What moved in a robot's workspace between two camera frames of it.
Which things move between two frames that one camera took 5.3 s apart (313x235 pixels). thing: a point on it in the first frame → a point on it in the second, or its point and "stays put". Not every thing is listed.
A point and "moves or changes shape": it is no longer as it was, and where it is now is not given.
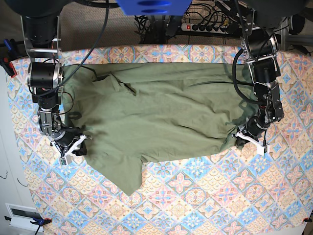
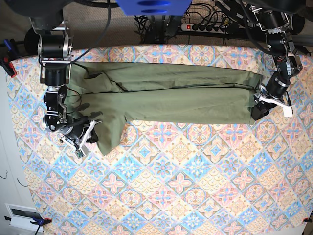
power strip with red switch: x=209 y=28 stays put
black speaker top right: x=297 y=23 stays put
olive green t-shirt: x=129 y=114 moves or changes shape
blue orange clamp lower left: x=41 y=222 stays put
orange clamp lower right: x=306 y=219 stays put
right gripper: x=250 y=129 → x=276 y=89
